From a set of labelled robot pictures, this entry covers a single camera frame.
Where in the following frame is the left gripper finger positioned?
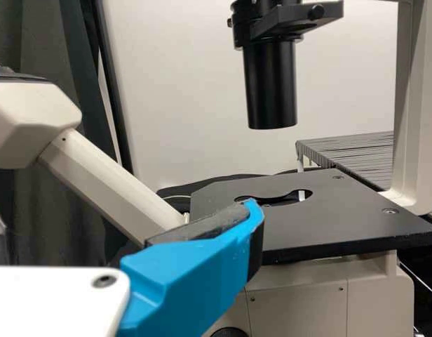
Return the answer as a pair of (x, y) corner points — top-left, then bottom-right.
(119, 198), (265, 337)

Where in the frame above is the black platform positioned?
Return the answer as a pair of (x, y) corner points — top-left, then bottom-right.
(295, 131), (396, 193)

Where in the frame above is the cream microscope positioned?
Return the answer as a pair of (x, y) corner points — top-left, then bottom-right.
(0, 0), (432, 337)

